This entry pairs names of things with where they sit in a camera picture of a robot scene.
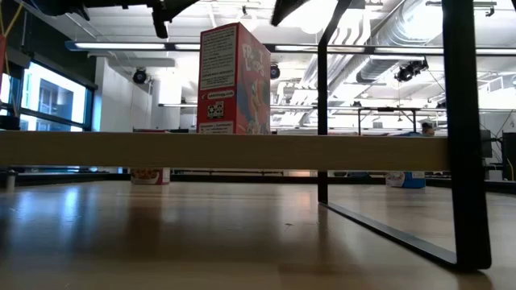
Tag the wooden shelf black metal frame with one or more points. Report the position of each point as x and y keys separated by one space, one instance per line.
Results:
x=242 y=151

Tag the dark monitor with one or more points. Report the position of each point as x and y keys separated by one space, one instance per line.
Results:
x=509 y=157

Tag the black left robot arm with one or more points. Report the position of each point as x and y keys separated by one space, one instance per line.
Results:
x=60 y=5

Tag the long ceiling light strip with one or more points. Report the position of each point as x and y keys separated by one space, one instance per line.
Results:
x=403 y=50
x=121 y=46

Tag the black ceiling mounted device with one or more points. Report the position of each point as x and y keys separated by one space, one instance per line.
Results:
x=411 y=70

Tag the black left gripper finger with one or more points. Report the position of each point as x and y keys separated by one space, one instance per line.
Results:
x=179 y=6

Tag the round black ceiling speaker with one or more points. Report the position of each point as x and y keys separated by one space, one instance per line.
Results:
x=139 y=75
x=275 y=71

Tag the large window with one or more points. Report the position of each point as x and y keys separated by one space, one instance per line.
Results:
x=52 y=96

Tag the red Froot Loops cereal box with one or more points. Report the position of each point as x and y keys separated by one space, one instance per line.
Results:
x=217 y=80
x=147 y=176

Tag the blue Rice Krispies cereal box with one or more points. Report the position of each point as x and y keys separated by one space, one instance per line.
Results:
x=409 y=180

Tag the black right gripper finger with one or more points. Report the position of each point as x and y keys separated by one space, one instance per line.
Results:
x=288 y=9

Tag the person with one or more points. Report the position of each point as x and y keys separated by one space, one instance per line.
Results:
x=427 y=129

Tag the white cylinder post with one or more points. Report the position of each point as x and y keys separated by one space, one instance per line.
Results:
x=10 y=181

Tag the black frame table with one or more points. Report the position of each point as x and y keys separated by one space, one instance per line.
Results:
x=387 y=109

